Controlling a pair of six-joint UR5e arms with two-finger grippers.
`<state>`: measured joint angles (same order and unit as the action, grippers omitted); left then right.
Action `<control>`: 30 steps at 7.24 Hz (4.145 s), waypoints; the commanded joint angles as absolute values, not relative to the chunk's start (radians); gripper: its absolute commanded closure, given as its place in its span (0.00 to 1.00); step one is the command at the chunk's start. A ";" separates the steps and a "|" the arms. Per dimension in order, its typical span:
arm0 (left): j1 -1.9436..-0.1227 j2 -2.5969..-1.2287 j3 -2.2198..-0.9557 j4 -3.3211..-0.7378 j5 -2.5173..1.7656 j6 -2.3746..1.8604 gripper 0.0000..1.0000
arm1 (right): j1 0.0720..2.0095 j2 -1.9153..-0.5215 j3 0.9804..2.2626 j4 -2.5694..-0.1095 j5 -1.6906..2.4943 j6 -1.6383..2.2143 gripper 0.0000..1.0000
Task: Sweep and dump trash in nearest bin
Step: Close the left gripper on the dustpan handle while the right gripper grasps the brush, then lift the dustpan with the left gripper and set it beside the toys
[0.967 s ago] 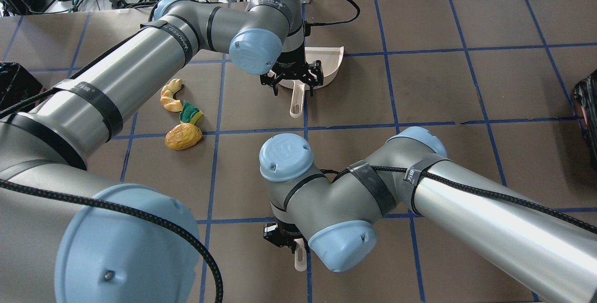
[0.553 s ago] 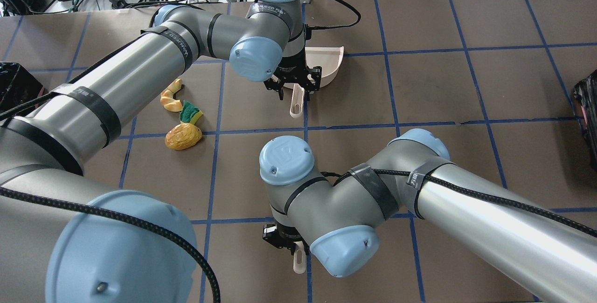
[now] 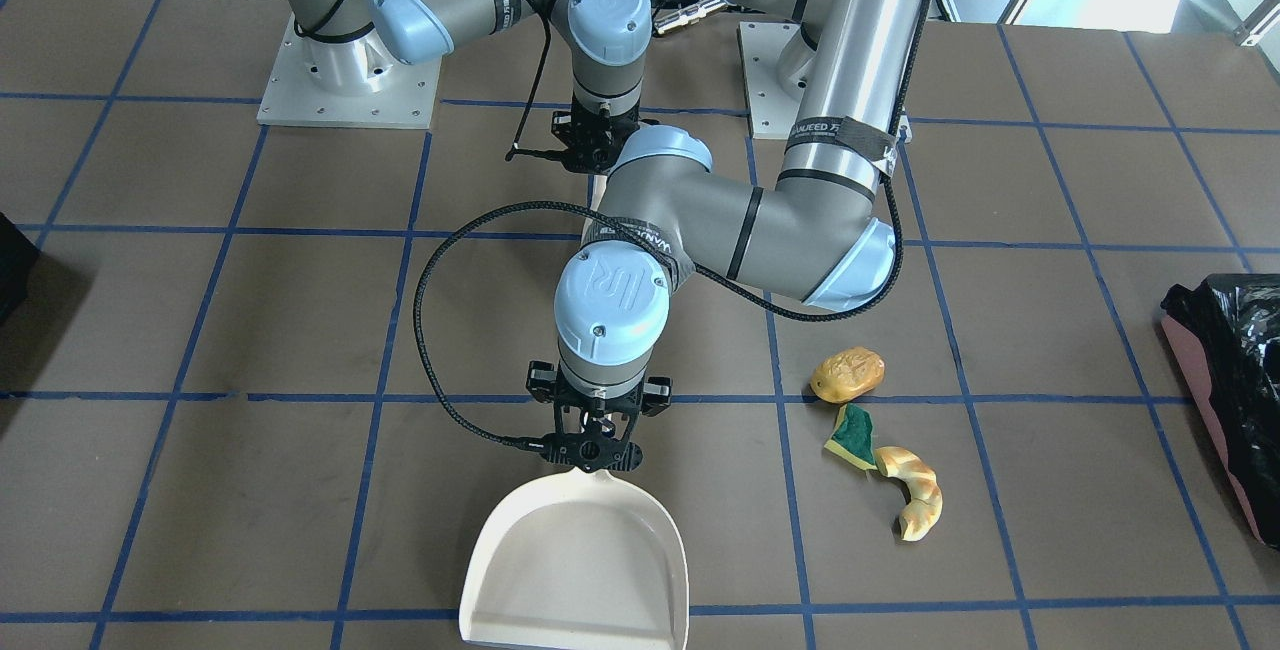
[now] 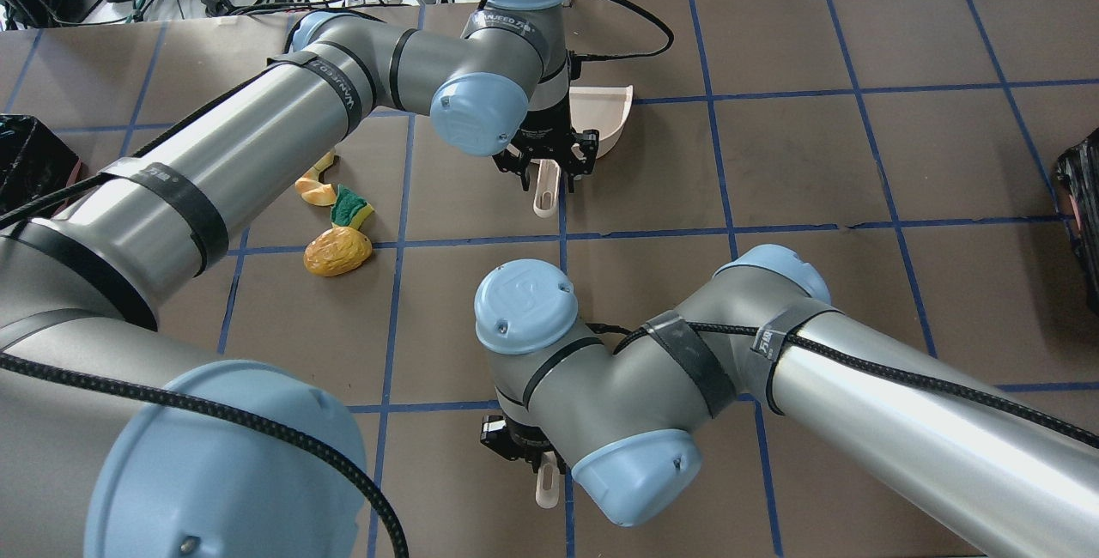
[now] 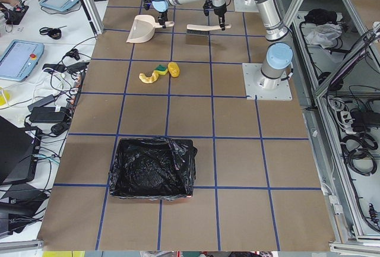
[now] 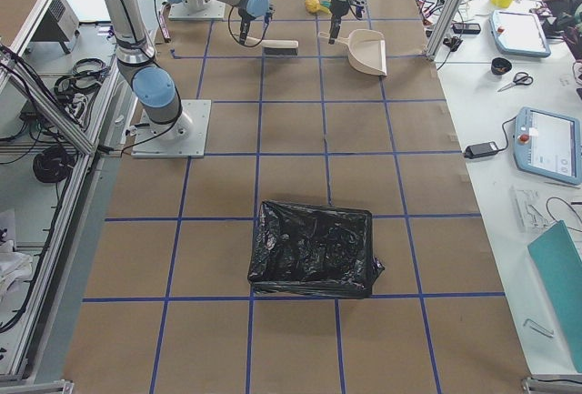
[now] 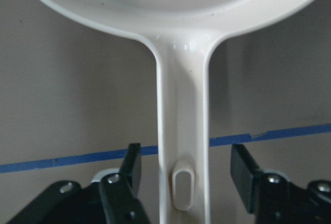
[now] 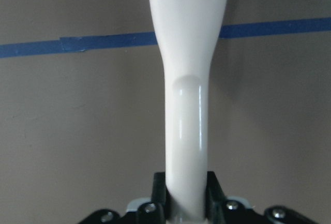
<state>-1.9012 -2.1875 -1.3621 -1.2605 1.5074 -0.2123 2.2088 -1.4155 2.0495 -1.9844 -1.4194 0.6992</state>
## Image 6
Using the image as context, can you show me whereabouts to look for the aluminium frame post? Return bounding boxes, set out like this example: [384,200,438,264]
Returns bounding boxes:
[425,0,462,60]

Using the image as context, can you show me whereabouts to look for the white crumpled cloth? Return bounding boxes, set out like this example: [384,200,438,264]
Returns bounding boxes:
[0,211,34,304]

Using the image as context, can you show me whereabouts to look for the green yellow sponge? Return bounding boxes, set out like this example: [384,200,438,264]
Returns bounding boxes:
[319,1,331,15]

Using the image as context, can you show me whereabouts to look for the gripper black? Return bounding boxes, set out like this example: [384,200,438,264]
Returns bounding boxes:
[238,1,273,45]
[328,0,365,45]

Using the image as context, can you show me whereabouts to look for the beige plastic dustpan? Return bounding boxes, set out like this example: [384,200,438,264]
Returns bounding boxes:
[333,29,387,76]

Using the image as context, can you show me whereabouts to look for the black power adapter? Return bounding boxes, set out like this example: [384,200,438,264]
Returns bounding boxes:
[463,141,499,159]

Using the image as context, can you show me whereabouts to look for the blue teach pendant far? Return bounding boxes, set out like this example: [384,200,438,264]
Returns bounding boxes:
[489,10,551,58]

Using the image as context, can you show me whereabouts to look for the blue teach pendant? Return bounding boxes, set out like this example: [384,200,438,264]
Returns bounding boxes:
[489,10,551,58]
[513,107,581,186]

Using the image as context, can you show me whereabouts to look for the bin with black bag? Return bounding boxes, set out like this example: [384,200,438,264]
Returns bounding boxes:
[247,200,385,298]

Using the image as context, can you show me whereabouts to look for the black scissors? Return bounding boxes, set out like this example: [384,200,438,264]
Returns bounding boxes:
[498,71,534,92]

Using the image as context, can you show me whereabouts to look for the coiled black cables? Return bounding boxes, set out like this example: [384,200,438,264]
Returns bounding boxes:
[32,144,74,184]

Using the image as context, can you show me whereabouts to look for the blue teach pendant near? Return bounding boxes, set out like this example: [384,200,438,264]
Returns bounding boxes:
[513,107,581,186]

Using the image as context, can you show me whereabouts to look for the teal folder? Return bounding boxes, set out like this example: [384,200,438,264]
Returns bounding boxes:
[527,221,581,360]

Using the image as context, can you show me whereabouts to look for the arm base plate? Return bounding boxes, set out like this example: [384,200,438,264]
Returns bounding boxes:
[131,99,212,158]
[169,0,226,21]

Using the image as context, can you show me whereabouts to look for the beige hand brush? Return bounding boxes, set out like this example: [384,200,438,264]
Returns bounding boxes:
[244,36,299,56]

